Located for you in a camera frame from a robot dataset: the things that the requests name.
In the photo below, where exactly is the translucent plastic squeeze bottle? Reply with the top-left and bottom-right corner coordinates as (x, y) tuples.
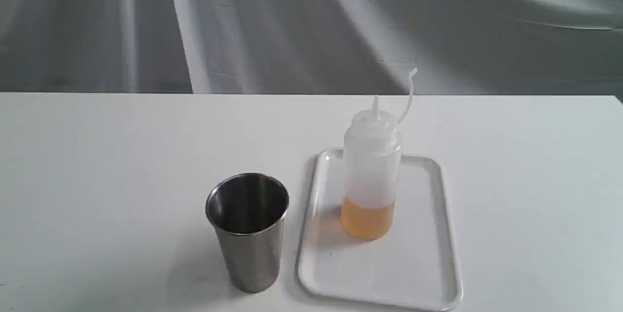
(340, 68), (418, 240)

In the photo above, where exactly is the stainless steel cup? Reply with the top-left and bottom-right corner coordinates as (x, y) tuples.
(205, 173), (290, 294)

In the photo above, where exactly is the white rectangular plastic tray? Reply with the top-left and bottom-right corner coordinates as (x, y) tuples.
(296, 148), (464, 312)

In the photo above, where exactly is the grey fabric backdrop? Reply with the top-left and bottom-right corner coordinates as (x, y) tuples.
(0, 0), (623, 98)

